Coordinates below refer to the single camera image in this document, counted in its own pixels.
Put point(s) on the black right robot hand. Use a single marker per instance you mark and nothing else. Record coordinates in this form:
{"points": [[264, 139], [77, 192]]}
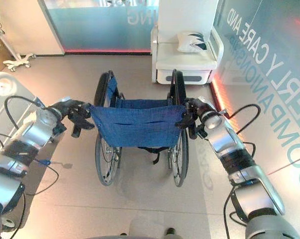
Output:
{"points": [[193, 110]]}

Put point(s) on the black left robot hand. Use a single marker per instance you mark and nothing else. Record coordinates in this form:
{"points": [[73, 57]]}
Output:
{"points": [[76, 113]]}

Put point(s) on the blue fabric black wheelchair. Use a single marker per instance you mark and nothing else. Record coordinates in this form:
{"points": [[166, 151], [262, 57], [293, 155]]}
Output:
{"points": [[137, 124]]}

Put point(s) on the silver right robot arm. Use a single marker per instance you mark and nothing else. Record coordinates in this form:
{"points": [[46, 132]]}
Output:
{"points": [[242, 161]]}

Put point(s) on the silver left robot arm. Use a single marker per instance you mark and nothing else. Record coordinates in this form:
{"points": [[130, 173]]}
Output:
{"points": [[23, 147]]}

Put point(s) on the white bed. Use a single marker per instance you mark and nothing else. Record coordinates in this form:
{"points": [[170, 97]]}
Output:
{"points": [[5, 87]]}

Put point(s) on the white armchair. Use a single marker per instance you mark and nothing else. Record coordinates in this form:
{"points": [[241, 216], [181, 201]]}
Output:
{"points": [[182, 62]]}

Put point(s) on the white pillow with dark print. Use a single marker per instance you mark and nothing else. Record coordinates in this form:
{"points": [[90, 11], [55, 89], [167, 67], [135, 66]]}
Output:
{"points": [[193, 42]]}

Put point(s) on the red light strip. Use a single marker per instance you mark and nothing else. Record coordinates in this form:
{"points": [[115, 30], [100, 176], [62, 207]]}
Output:
{"points": [[107, 51]]}

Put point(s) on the white wheeled pole stand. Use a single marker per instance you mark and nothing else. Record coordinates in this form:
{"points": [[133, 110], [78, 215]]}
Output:
{"points": [[16, 61]]}

